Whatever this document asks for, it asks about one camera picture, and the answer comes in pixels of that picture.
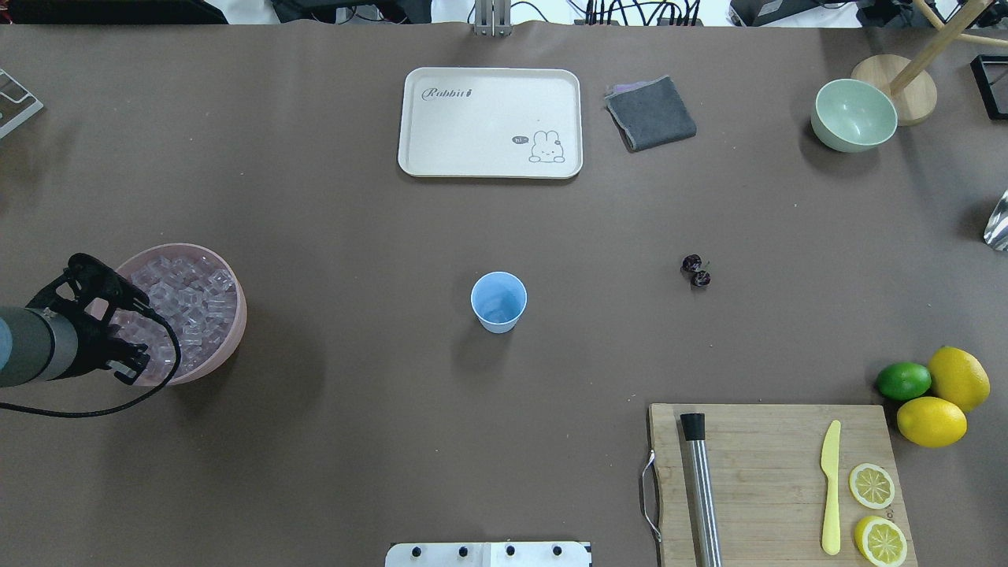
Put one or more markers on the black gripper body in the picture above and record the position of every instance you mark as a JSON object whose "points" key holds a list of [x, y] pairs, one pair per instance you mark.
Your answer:
{"points": [[93, 337]]}

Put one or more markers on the clear ice cube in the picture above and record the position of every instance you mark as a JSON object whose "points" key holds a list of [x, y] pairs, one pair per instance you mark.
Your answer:
{"points": [[500, 310]]}

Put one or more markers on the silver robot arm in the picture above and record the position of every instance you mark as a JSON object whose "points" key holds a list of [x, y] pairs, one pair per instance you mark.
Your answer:
{"points": [[42, 345]]}

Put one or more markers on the pile of clear ice cubes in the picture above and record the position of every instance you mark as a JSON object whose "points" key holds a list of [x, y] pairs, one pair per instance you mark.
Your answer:
{"points": [[197, 307]]}

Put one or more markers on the light blue plastic cup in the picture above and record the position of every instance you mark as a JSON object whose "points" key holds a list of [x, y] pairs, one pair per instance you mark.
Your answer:
{"points": [[495, 284]]}

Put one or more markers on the dark red cherries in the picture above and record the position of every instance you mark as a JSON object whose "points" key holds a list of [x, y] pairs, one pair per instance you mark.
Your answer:
{"points": [[695, 268]]}

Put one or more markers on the wooden cup tree stand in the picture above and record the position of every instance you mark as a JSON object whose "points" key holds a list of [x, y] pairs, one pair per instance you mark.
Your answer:
{"points": [[910, 89]]}

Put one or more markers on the metal ice scoop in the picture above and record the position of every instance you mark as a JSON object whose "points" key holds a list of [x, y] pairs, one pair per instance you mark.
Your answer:
{"points": [[995, 234]]}

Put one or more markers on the pink bowl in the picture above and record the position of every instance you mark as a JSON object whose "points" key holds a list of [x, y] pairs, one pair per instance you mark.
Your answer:
{"points": [[228, 323]]}

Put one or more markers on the cream rabbit tray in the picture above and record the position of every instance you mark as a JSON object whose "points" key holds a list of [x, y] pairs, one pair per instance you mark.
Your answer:
{"points": [[498, 123]]}

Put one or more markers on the grey folded cloth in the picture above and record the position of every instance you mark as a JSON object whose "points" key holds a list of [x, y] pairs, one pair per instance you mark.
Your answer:
{"points": [[650, 113]]}

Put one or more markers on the steel muddler black tip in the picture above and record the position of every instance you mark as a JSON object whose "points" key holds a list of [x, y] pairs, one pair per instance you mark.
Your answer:
{"points": [[703, 502]]}

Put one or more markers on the wooden cutting board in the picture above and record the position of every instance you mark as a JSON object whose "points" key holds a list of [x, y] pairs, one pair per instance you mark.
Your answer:
{"points": [[768, 486]]}

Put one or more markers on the yellow plastic knife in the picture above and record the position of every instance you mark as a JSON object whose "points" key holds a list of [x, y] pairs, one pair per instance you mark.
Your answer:
{"points": [[829, 463]]}

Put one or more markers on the mint green bowl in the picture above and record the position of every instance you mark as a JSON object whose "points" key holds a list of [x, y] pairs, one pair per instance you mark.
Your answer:
{"points": [[852, 116]]}

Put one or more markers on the lower lemon slice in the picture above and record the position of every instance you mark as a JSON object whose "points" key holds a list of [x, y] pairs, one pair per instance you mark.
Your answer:
{"points": [[872, 486]]}

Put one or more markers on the lemon slice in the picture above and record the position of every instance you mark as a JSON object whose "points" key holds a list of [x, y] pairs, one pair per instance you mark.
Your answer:
{"points": [[881, 542], [872, 486]]}

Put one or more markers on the green lime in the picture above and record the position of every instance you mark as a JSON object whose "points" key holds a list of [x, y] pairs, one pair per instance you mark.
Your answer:
{"points": [[903, 381]]}

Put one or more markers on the upper lemon slice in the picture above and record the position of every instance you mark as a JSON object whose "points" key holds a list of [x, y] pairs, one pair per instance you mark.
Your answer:
{"points": [[881, 542]]}

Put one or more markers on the yellow lemon near board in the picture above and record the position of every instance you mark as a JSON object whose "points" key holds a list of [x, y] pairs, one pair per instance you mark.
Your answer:
{"points": [[931, 422]]}

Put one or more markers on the yellow lemon outer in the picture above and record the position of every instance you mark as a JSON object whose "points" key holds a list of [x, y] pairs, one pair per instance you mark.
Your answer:
{"points": [[958, 377]]}

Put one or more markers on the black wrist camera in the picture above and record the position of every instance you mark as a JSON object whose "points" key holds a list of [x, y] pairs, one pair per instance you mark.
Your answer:
{"points": [[86, 279]]}

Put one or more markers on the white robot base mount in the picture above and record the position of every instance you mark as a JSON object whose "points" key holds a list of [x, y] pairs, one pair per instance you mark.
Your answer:
{"points": [[505, 553]]}

